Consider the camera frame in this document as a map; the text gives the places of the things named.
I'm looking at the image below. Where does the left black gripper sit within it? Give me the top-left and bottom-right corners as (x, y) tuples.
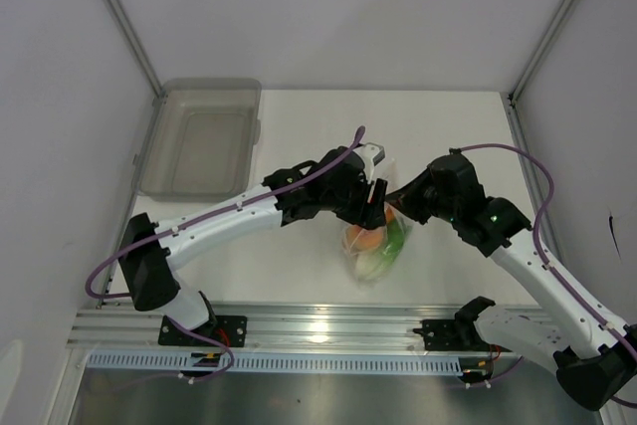
(322, 173), (387, 231)

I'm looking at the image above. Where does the orange fruit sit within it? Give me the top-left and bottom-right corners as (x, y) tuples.
(385, 207), (396, 224)

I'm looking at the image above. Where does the green plastic lettuce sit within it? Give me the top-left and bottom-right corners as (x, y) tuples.
(375, 219), (412, 277)

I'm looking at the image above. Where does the peach fruit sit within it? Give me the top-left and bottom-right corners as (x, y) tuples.
(345, 225), (385, 251)

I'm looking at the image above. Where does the clear zip top bag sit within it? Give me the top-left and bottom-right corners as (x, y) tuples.
(340, 158), (414, 291)

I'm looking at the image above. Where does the small garlic bulb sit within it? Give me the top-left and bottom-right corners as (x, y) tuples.
(353, 255), (383, 282)

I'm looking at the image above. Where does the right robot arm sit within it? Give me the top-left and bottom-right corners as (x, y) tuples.
(387, 151), (636, 411)

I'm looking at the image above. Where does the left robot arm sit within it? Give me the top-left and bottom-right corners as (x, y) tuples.
(118, 143), (387, 345)

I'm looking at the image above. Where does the clear plastic container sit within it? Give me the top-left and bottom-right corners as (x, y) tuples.
(137, 78), (262, 203)

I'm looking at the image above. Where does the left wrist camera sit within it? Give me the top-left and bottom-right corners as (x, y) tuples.
(353, 142), (385, 183)

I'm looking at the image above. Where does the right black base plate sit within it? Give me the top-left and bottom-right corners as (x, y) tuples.
(411, 319), (510, 352)

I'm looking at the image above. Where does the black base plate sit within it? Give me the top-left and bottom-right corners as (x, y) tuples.
(158, 316), (248, 348)
(411, 319), (510, 352)

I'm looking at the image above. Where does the aluminium mounting rail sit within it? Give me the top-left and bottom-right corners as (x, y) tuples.
(66, 303), (460, 355)

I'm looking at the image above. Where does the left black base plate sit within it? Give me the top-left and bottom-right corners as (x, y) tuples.
(158, 316), (248, 348)

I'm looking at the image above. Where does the white slotted cable duct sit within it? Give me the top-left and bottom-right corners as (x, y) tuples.
(86, 349), (463, 376)

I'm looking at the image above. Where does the right aluminium frame post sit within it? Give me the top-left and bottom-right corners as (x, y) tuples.
(508, 0), (580, 107)

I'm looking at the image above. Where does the aluminium frame post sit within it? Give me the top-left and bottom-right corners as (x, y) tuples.
(508, 0), (580, 107)
(103, 0), (163, 98)

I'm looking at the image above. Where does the left aluminium frame post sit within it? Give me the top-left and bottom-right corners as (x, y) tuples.
(103, 0), (163, 98)

